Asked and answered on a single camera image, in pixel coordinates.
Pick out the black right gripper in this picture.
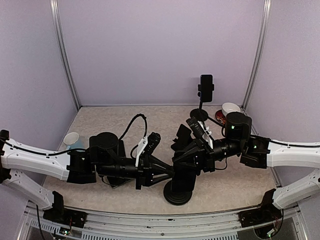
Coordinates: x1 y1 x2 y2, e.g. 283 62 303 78
173 137 245 172

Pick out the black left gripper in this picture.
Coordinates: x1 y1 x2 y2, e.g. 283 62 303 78
96 156 175 191

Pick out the black folding phone stand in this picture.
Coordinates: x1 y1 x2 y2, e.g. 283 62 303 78
170 124 193 151

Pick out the black round-base pole stand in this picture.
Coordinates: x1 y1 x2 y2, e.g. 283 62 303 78
189 84 209 122

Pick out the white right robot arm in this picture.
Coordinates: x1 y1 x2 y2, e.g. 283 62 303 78
169 112 320 222

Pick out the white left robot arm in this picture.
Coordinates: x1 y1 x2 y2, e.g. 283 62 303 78
0 129 174 223

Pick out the black smartphone silver edge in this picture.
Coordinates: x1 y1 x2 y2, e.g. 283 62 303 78
108 181 127 189

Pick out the red round saucer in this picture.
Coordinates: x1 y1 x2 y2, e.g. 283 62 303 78
215 109 226 125

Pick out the white ceramic bowl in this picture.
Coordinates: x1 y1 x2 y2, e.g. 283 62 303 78
221 102 241 117

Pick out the light blue mug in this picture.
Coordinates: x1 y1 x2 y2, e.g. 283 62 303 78
63 132 84 150

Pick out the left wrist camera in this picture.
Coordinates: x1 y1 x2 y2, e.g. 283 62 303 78
135 132 161 167

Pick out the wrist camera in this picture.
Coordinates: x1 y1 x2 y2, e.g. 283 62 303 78
135 132 161 167
186 117 214 149

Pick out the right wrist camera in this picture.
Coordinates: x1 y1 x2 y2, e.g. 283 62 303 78
186 117 214 149

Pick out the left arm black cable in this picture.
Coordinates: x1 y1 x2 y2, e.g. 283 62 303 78
0 113 148 187

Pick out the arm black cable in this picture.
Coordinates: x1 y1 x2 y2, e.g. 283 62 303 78
199 113 320 171
0 113 148 187

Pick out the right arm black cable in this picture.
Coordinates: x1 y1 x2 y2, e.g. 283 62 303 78
199 113 320 171

